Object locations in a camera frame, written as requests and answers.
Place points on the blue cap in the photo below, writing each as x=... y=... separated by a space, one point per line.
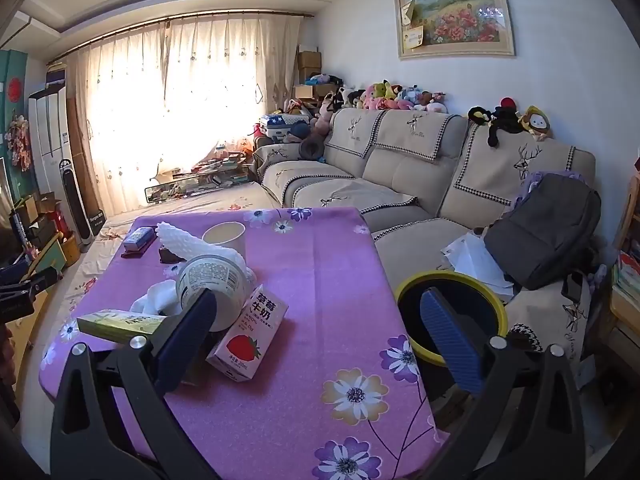
x=300 y=131

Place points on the wooden shelf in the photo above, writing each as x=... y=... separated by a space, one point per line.
x=625 y=280

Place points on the large pink plush toy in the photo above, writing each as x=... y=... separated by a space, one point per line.
x=324 y=117

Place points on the hanging flower garland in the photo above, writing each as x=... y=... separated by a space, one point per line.
x=19 y=142

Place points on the blue tissue pack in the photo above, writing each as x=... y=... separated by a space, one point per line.
x=139 y=237

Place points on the dark brown packet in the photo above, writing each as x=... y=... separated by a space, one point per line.
x=172 y=256

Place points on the white tower fan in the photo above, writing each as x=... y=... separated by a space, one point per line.
x=72 y=200

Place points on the white papers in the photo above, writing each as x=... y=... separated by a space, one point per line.
x=475 y=260

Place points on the pile of small boxes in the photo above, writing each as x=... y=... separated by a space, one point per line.
x=37 y=220

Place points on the framed flower painting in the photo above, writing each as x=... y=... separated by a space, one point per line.
x=450 y=10

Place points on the green wall board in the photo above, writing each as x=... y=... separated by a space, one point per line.
x=14 y=105

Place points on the purple floral tablecloth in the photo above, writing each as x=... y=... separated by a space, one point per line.
x=320 y=280

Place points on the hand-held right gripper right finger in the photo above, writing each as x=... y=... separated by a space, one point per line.
x=450 y=340

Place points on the purple cloth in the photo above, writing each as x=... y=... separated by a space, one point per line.
x=532 y=180

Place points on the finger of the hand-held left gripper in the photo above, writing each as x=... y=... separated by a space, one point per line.
x=42 y=279

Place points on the pile of books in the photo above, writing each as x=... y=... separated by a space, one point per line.
x=225 y=165

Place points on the dark round hat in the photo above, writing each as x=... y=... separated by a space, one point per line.
x=312 y=149

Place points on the black yellow plush toy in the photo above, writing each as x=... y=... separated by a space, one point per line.
x=479 y=115

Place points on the yellow rimmed blue bin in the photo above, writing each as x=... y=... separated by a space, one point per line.
x=407 y=305

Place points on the white paper cup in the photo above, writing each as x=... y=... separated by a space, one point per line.
x=225 y=240

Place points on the grey backpack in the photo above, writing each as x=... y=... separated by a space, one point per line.
x=545 y=230

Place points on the dark curtain rod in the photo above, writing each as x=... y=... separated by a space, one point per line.
x=240 y=14

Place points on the beige sofa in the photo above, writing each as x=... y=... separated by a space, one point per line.
x=400 y=180

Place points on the pink strawberry milk carton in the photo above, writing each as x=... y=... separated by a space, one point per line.
x=245 y=345

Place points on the row of plush toys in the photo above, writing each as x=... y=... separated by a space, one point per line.
x=390 y=97

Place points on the white standing air conditioner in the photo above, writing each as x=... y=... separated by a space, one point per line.
x=47 y=140

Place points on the black plush monkey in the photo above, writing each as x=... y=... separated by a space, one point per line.
x=505 y=120

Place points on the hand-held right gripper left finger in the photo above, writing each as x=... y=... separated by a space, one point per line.
x=187 y=340

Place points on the white plastic tub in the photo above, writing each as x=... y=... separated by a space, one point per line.
x=210 y=275

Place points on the green carton box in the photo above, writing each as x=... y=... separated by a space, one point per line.
x=115 y=325

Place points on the cardboard box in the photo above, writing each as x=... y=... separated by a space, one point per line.
x=309 y=67
x=310 y=91

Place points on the star patterned suitcase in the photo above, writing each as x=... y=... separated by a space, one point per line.
x=277 y=122

